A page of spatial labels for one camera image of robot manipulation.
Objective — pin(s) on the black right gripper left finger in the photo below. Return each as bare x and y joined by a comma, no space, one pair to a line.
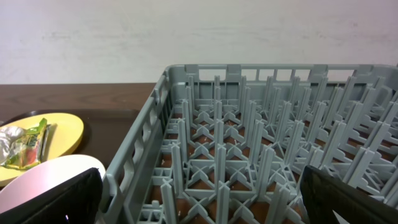
73,201

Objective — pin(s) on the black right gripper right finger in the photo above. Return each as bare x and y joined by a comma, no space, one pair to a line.
325,196

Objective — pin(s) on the pink bowl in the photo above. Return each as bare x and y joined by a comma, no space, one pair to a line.
46,176

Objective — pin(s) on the green snack wrapper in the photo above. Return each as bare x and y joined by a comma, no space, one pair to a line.
28,150

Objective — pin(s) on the yellow plate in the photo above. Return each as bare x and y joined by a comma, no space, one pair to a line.
65,132

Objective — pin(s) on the grey dishwasher rack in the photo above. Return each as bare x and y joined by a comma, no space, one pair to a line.
229,143

